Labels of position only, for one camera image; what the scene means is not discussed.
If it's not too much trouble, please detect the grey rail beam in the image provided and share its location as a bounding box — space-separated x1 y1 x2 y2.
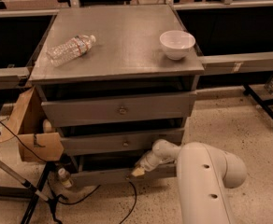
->
199 51 273 76
0 67 31 90

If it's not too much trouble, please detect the white ceramic bowl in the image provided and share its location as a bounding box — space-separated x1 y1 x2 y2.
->
159 30 195 60

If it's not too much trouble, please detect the black and grey tripod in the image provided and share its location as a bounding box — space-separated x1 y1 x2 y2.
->
0 149 69 224

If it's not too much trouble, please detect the brown cardboard box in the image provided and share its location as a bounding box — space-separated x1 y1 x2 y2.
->
0 88 64 162

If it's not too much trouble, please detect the grey drawer cabinet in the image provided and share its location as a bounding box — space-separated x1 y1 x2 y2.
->
28 4 205 185

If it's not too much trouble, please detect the black floor cable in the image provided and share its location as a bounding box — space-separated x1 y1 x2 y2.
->
0 119 138 224

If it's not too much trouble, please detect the grey middle drawer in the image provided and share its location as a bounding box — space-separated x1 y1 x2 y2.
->
61 128 184 156

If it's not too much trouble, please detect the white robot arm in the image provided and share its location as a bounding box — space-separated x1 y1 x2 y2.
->
132 139 247 224

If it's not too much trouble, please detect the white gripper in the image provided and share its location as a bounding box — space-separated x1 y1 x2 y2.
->
131 151 165 177

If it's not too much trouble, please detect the clear plastic water bottle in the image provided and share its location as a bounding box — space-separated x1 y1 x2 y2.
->
47 35 96 66

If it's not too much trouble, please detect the small white-capped bottle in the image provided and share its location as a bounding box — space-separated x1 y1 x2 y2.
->
58 168 73 189

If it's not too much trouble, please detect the grey top drawer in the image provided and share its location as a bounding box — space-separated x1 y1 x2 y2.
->
42 91 196 127

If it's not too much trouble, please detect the grey drawer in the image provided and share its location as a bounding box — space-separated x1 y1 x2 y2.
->
71 153 176 187
42 91 196 127
61 128 184 156

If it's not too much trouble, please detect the grey bottom drawer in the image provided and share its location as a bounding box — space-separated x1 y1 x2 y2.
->
71 153 176 187

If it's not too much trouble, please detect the grey right rail beam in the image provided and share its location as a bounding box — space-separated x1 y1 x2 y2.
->
199 51 273 76

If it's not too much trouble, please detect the grey left rail beam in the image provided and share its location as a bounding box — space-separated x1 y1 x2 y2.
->
0 67 31 90

